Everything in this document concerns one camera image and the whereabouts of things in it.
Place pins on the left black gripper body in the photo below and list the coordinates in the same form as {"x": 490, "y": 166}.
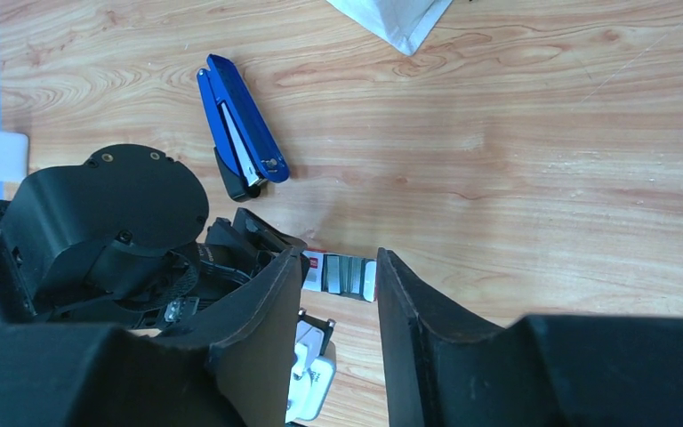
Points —
{"x": 124, "y": 237}

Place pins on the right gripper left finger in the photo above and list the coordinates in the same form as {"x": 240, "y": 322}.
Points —
{"x": 227, "y": 366}

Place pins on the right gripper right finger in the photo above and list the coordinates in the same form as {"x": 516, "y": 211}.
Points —
{"x": 446, "y": 366}

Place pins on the blue black stapler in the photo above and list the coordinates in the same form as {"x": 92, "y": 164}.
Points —
{"x": 246, "y": 153}

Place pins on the red white staples box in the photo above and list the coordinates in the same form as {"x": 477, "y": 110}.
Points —
{"x": 340, "y": 274}

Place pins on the cream canvas tote bag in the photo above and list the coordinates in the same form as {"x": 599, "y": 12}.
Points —
{"x": 404, "y": 24}

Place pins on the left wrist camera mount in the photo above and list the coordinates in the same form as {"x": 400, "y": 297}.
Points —
{"x": 313, "y": 369}

